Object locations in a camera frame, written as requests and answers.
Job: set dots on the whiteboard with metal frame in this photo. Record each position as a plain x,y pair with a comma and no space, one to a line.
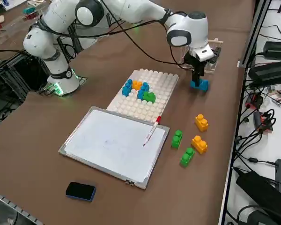
112,145

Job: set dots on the red-capped whiteboard pen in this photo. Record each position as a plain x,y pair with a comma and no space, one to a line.
152,131

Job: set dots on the green two-stud block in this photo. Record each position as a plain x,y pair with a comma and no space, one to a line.
176,140
150,96
187,157

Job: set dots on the yellow two-stud block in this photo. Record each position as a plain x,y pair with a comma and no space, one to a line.
202,123
137,84

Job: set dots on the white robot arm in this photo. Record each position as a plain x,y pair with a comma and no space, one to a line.
135,9

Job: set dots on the black and red plug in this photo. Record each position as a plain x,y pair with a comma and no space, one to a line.
263,122
255,99

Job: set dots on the white studded baseplate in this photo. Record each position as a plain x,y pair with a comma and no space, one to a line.
164,98

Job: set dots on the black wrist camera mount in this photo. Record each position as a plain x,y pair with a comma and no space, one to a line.
216,54

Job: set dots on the black power adapter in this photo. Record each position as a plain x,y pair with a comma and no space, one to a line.
269,70
260,189
278,49

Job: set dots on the blue three-stud block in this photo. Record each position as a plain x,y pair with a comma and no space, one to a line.
144,90
203,85
127,87

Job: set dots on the aluminium frame post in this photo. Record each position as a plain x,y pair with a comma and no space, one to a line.
254,35

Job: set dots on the black and blue eraser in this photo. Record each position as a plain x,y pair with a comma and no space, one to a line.
80,190

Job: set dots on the yellow block with tag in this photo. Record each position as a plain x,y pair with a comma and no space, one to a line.
199,144

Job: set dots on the slotted aluminium rail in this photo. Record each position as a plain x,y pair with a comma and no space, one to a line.
14,206

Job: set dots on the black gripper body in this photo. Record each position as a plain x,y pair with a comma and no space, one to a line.
189,60

